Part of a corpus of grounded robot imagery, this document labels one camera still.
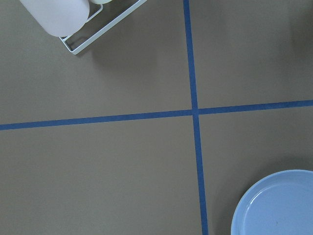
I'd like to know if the blue round plate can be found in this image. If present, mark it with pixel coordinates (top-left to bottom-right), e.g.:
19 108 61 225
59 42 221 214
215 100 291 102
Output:
231 169 313 235

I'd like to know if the cream white plastic cup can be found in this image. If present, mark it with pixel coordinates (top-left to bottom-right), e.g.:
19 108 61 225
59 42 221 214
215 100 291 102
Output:
90 0 112 4

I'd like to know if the pink plastic cup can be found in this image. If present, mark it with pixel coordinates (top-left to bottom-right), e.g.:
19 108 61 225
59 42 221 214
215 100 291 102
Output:
21 0 89 37

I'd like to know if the white wire cup rack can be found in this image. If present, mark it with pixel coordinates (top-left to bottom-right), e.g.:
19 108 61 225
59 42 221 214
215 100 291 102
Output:
60 0 145 55

